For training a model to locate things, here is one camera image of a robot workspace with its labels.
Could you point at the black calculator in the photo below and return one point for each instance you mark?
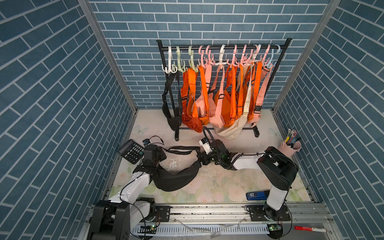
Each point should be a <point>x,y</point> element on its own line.
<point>131,151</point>

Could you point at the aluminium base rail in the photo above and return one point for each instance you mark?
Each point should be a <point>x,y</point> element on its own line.
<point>214,220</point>

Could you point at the pink sling bag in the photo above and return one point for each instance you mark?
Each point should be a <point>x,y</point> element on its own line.
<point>214,111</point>

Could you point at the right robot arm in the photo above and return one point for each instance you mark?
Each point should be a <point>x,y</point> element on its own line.
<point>279,169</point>

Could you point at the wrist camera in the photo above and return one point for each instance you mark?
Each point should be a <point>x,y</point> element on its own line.
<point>146,142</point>
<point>205,143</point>

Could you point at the black sling bag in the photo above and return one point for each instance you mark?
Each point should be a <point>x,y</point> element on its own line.
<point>169,182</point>
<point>176,120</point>

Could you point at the red white marker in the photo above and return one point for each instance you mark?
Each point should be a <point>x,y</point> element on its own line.
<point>311,229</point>

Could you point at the orange sling bag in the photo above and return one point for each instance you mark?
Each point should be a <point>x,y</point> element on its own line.
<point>258,90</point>
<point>195,112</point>

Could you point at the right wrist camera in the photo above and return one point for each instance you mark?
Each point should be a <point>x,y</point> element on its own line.
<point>205,143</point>

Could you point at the black clothes rack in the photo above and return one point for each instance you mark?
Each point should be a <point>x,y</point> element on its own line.
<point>220,57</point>

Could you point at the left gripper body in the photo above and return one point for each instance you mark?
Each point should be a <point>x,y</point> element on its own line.
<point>160,156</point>

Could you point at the white plastic hook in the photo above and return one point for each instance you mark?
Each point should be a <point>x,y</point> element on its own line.
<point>170,67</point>

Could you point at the pink pen cup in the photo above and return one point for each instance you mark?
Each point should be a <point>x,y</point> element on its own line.
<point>291,143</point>

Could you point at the rear orange sling bag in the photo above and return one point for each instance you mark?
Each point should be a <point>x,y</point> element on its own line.
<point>258,90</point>

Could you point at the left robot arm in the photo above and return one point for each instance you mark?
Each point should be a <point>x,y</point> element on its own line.
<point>129,195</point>

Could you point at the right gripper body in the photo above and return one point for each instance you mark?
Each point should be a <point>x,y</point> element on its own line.
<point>210,158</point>

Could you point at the front orange sling bag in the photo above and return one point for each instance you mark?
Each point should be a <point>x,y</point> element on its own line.
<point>195,112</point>

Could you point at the blue black stapler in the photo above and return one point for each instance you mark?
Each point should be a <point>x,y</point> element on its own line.
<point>257,196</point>

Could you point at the beige sling bag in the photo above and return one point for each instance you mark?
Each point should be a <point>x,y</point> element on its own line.
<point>231,129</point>

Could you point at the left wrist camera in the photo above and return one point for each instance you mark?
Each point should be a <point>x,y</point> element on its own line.
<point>146,142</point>

